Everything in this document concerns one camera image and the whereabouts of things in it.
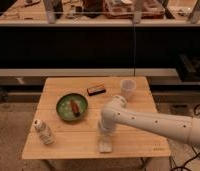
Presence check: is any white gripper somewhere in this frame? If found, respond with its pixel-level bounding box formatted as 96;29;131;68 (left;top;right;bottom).
98;119;115;142

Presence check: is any white sponge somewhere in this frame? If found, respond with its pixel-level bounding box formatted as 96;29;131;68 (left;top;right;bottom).
99;137;112;153

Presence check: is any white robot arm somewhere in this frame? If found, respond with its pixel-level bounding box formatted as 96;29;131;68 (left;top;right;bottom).
98;95;200;149

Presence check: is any brown rectangular eraser block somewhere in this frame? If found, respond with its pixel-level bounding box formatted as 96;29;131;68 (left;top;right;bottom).
87;85;106;96

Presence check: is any brown bottle in bowl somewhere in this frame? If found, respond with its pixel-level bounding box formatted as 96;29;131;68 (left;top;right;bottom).
70;100;80;117

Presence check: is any clear plastic cup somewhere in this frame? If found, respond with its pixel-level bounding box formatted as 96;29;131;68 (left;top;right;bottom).
120;79;136;100

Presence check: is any wooden table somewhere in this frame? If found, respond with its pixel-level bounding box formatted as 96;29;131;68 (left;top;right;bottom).
21;76;172;171

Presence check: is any green bowl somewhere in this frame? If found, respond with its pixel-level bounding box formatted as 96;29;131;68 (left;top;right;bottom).
56;93;88;122

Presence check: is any white plastic bottle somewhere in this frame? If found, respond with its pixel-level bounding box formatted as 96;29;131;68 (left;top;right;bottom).
34;119;54;145

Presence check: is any black box on shelf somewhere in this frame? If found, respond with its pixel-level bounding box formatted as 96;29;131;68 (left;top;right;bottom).
175;54;200;82

